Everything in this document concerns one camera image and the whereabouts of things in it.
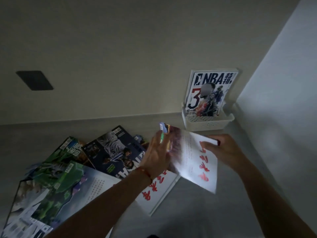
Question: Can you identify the person's right hand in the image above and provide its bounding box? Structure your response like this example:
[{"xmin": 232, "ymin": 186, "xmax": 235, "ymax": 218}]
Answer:
[{"xmin": 199, "ymin": 134, "xmax": 246, "ymax": 172}]

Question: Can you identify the person's left hand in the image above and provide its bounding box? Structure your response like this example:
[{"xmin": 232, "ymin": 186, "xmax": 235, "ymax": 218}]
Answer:
[{"xmin": 138, "ymin": 130, "xmax": 172, "ymax": 180}]

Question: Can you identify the white perforated plastic basket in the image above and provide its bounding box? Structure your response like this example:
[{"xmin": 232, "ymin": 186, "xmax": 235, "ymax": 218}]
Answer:
[{"xmin": 181, "ymin": 102, "xmax": 235, "ymax": 132}]

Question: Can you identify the white magazine brown picture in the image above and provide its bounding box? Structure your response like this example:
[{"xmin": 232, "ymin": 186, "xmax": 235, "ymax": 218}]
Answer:
[{"xmin": 159, "ymin": 122, "xmax": 218, "ymax": 195}]

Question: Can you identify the dark blue basketball magazine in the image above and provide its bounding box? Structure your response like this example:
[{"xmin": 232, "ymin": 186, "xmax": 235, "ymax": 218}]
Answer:
[{"xmin": 81, "ymin": 125, "xmax": 147, "ymax": 180}]

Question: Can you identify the white basketball magazine red numeral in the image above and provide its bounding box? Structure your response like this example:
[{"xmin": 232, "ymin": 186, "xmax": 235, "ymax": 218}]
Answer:
[{"xmin": 184, "ymin": 69, "xmax": 239, "ymax": 117}]

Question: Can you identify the pile of assorted magazines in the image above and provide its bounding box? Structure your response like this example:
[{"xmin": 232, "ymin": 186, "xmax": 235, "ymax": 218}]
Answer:
[{"xmin": 0, "ymin": 125, "xmax": 181, "ymax": 238}]

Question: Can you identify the person's right forearm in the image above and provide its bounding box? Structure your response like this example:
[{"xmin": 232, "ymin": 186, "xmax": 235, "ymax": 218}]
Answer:
[{"xmin": 232, "ymin": 156, "xmax": 317, "ymax": 238}]

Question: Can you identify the person's left forearm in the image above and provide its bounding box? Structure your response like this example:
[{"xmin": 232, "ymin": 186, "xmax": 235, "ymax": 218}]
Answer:
[{"xmin": 44, "ymin": 170, "xmax": 153, "ymax": 238}]

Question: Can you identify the red string bracelet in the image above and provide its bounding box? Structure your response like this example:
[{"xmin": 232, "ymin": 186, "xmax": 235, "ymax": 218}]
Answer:
[{"xmin": 135, "ymin": 167, "xmax": 153, "ymax": 185}]

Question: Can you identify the grey wall socket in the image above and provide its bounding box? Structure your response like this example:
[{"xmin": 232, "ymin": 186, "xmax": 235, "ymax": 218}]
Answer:
[{"xmin": 16, "ymin": 70, "xmax": 54, "ymax": 91}]

